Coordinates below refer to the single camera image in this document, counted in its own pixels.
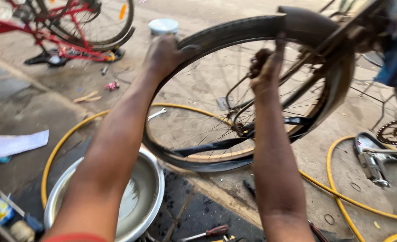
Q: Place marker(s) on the person's left hand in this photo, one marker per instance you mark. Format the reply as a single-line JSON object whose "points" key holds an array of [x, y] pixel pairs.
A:
{"points": [[163, 55]]}

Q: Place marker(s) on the person's right hand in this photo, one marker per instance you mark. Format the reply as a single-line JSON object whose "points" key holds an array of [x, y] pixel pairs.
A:
{"points": [[265, 75]]}

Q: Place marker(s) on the person's right fingers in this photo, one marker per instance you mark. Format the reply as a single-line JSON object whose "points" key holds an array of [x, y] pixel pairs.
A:
{"points": [[265, 58]]}

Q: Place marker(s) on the black bicycle tyre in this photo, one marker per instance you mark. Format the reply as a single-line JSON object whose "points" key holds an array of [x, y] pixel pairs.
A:
{"points": [[218, 30]]}

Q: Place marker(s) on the dark bicycle mudguard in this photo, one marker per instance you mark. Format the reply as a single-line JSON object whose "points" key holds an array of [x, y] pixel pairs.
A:
{"points": [[319, 30]]}

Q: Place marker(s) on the small grey metal plate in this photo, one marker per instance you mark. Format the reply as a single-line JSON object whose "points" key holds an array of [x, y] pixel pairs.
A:
{"points": [[222, 103]]}

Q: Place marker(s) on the spoked bicycle wheel rim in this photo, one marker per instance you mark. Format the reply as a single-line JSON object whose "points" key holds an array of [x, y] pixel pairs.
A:
{"points": [[215, 153]]}

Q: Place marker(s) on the white round tin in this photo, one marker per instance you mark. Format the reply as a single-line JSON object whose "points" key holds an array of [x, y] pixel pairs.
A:
{"points": [[163, 26]]}

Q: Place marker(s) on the silver open-end wrench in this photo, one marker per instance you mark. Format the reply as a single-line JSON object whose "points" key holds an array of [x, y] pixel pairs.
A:
{"points": [[156, 114]]}

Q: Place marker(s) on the silver bicycle pedal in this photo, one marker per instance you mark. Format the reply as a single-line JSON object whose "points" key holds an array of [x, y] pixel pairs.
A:
{"points": [[373, 169]]}

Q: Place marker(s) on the small pink object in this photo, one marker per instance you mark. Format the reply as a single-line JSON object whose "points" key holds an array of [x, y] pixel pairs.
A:
{"points": [[111, 86]]}

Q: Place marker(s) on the small metal bolt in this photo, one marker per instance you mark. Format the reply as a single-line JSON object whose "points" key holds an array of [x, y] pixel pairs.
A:
{"points": [[104, 70]]}

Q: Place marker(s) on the pale wood scraps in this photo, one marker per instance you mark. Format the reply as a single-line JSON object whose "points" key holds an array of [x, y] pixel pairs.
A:
{"points": [[87, 97]]}

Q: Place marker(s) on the steel water basin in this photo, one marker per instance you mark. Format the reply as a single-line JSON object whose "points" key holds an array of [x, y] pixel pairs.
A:
{"points": [[141, 198]]}

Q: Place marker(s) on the red bicycle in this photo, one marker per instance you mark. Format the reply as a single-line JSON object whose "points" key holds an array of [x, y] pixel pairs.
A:
{"points": [[67, 43]]}

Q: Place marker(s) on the red sleeve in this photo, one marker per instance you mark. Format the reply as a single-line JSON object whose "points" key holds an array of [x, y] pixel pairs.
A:
{"points": [[74, 238]]}

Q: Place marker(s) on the white paper sheet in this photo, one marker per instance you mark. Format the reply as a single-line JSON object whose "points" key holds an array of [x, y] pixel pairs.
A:
{"points": [[16, 144]]}

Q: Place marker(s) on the beige thread ball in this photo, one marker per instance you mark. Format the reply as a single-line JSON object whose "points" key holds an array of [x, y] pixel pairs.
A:
{"points": [[22, 232]]}

